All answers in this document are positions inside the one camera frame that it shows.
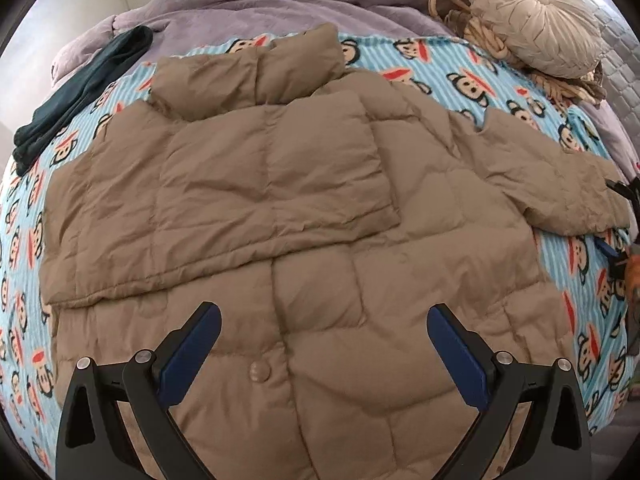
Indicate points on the round beige pleated cushion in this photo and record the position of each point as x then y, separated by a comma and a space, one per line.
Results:
537, 15

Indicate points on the grey quilted headboard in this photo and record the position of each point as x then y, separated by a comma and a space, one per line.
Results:
620, 60

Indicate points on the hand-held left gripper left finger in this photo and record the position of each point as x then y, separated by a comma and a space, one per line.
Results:
191, 352

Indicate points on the dark teal garment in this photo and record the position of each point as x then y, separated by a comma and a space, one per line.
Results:
80, 90

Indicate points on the purple quilted bedspread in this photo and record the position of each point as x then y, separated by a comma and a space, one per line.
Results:
240, 5

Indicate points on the tan puffer jacket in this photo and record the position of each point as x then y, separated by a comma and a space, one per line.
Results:
280, 185

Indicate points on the blue monkey print blanket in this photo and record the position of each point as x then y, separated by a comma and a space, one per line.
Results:
65, 145

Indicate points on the beige tasselled cloth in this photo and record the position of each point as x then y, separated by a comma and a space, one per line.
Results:
565, 87

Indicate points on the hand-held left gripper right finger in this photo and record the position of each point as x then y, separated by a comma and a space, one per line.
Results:
457, 355

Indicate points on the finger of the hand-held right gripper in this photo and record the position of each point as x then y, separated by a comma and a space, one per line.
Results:
614, 252
620, 189

